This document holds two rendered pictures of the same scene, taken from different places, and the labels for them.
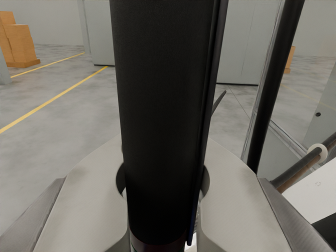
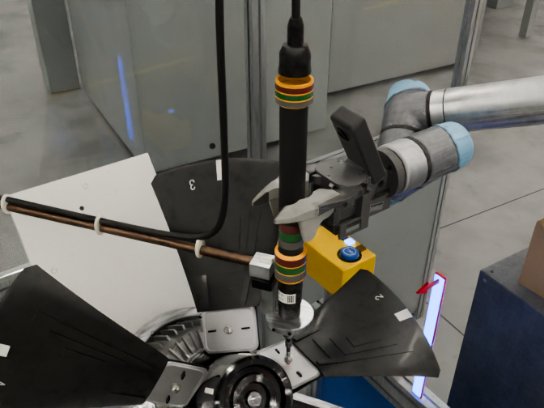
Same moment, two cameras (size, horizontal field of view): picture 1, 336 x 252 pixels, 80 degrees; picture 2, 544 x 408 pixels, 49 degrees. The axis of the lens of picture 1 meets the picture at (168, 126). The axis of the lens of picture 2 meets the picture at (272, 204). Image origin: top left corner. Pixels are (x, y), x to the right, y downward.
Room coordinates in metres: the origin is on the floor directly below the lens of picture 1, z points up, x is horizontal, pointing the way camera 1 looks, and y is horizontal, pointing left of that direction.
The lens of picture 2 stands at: (0.44, 0.52, 1.89)
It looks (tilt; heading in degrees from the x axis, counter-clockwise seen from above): 33 degrees down; 237
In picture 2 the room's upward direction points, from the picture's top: straight up
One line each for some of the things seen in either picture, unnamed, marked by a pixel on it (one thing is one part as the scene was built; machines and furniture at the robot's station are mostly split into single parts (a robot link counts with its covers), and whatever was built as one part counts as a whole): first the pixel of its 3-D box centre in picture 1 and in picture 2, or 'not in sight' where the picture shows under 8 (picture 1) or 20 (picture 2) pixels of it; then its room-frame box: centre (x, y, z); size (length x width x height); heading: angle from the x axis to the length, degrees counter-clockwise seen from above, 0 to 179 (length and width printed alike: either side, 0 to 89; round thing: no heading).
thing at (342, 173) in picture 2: not in sight; (354, 189); (-0.03, 0.00, 1.46); 0.12 x 0.08 x 0.09; 3
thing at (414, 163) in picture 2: not in sight; (395, 167); (-0.11, -0.01, 1.47); 0.08 x 0.05 x 0.08; 93
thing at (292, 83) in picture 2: not in sight; (294, 91); (0.08, 0.00, 1.63); 0.04 x 0.04 x 0.03
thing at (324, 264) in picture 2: not in sight; (334, 261); (-0.27, -0.31, 1.02); 0.16 x 0.10 x 0.11; 93
